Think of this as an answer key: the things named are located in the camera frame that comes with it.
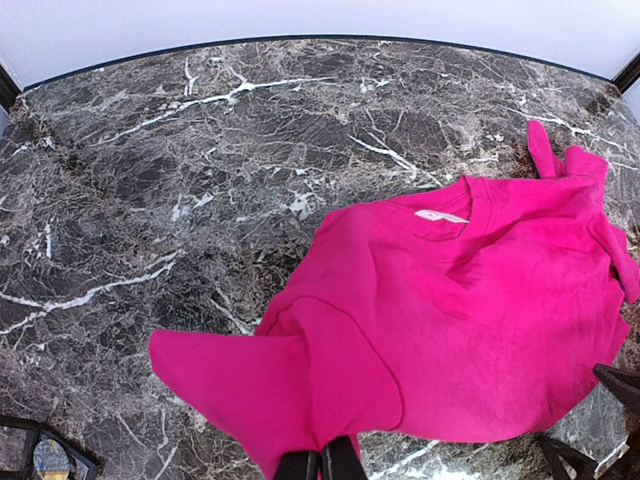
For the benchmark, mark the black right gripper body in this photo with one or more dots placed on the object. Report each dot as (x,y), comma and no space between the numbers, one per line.
(624,386)

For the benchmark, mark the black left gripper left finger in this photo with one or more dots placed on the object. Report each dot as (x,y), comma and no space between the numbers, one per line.
(298,466)

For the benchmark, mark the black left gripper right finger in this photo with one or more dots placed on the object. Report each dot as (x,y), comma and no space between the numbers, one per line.
(341,462)

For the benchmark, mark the magenta t-shirt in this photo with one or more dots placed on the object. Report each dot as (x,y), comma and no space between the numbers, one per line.
(475,313)

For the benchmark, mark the black brooch display box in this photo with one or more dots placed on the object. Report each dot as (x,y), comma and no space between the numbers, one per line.
(19,436)

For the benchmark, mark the black right frame post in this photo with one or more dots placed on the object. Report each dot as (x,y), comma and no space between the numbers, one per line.
(626,78)

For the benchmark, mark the black frame post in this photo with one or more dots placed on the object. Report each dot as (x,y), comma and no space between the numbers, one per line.
(626,78)
(9,91)

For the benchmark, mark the black left frame post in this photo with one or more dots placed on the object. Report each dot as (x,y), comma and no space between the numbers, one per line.
(9,91)

